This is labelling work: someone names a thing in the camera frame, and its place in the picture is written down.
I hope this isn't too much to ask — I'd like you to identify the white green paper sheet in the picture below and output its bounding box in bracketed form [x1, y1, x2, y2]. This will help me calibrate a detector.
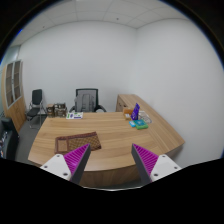
[66, 112, 83, 119]

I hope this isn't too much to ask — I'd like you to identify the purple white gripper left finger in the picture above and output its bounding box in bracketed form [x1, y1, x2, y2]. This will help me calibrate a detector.
[41, 144, 91, 184]

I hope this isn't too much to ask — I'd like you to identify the clear plastic container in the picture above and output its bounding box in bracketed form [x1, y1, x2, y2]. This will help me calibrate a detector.
[138, 111, 152, 124]

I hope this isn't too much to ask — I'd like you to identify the wooden glass-door cabinet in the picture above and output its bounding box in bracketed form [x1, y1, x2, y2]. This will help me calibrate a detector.
[1, 60, 26, 131]

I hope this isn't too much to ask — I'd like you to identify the wooden office desk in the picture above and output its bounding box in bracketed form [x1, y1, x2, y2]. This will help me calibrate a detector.
[28, 94, 184, 187]

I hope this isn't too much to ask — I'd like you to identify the dark patterned box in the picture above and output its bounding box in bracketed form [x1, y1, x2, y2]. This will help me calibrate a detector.
[54, 103, 67, 117]

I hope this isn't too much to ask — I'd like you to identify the black mesh office chair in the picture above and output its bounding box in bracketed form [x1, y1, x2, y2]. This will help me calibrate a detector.
[70, 88, 106, 112]

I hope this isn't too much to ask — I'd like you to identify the light blue box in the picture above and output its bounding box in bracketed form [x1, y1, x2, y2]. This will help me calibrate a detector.
[129, 121, 136, 127]

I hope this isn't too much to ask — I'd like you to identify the green box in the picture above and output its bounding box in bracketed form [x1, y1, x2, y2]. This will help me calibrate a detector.
[134, 120, 148, 130]

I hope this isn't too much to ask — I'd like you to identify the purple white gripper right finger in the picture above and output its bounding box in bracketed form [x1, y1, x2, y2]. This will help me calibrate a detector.
[131, 144, 181, 184]

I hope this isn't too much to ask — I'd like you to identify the orange box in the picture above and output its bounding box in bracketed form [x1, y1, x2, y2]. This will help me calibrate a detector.
[123, 107, 133, 120]

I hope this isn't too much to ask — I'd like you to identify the grey backpack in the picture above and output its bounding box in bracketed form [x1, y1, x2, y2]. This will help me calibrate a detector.
[75, 94, 94, 112]

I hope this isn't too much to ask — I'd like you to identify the brown cardboard box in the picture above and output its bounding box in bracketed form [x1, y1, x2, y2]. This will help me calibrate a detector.
[46, 104, 55, 117]

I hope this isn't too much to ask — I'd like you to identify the black visitor chair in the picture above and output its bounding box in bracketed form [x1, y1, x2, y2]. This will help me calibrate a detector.
[26, 89, 45, 122]

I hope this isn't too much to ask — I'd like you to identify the black sofa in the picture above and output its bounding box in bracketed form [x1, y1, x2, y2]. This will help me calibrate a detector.
[0, 117, 19, 160]

